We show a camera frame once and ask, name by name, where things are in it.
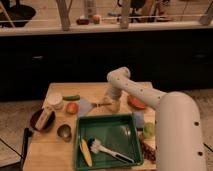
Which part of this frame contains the wooden table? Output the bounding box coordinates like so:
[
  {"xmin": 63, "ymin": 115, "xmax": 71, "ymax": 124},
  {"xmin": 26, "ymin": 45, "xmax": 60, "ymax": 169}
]
[{"xmin": 23, "ymin": 83, "xmax": 156, "ymax": 171}]

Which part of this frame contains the green cucumber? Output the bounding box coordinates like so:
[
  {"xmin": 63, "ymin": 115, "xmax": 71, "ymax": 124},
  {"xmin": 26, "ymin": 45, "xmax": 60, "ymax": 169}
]
[{"xmin": 63, "ymin": 95, "xmax": 80, "ymax": 101}]

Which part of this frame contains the small metal cup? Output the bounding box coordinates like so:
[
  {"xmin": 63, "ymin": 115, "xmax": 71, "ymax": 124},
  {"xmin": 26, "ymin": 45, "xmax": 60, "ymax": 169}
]
[{"xmin": 57, "ymin": 124, "xmax": 72, "ymax": 142}]

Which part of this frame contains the red apple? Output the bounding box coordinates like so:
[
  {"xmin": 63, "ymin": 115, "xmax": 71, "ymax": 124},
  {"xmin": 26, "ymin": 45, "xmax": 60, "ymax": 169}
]
[{"xmin": 66, "ymin": 102, "xmax": 79, "ymax": 114}]

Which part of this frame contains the orange plastic bowl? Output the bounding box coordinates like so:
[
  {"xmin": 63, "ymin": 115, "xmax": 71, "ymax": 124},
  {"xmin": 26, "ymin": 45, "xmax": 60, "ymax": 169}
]
[{"xmin": 127, "ymin": 95, "xmax": 146, "ymax": 109}]

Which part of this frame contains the black handle tool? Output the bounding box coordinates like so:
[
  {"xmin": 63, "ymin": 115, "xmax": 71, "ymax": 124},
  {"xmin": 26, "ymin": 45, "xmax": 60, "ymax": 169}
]
[{"xmin": 20, "ymin": 128, "xmax": 33, "ymax": 166}]

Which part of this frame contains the purple grape bunch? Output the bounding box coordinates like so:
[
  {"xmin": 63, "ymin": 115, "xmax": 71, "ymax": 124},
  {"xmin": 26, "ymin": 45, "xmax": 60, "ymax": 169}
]
[{"xmin": 139, "ymin": 136, "xmax": 156, "ymax": 164}]

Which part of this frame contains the beige bread slice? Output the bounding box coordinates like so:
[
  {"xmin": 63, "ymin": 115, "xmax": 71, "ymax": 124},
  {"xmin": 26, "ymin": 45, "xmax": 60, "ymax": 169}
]
[{"xmin": 35, "ymin": 106, "xmax": 53, "ymax": 131}]

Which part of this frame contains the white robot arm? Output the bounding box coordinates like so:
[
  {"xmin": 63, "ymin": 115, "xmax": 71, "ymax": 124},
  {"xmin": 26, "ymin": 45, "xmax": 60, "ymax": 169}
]
[{"xmin": 106, "ymin": 67, "xmax": 207, "ymax": 171}]

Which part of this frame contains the green plastic tray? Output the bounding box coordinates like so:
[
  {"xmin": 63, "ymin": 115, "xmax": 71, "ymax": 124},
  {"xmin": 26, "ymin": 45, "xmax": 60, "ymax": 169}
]
[{"xmin": 74, "ymin": 114, "xmax": 144, "ymax": 171}]

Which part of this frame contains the yellow corn cob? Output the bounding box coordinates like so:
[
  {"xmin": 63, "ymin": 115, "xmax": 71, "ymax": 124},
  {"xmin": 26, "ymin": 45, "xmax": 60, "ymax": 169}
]
[{"xmin": 80, "ymin": 139, "xmax": 93, "ymax": 167}]

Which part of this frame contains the white dish brush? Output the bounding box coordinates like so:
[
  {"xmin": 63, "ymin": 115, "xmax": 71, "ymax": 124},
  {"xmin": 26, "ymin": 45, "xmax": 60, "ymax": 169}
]
[{"xmin": 87, "ymin": 138, "xmax": 134, "ymax": 163}]

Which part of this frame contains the light blue cloth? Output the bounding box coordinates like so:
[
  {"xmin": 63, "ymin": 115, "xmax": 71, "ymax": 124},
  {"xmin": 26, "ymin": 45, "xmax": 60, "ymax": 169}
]
[{"xmin": 78, "ymin": 98, "xmax": 92, "ymax": 117}]

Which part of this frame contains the green apple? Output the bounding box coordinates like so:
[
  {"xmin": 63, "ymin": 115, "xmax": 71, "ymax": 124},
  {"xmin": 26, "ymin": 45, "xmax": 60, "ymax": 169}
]
[{"xmin": 143, "ymin": 122, "xmax": 155, "ymax": 139}]

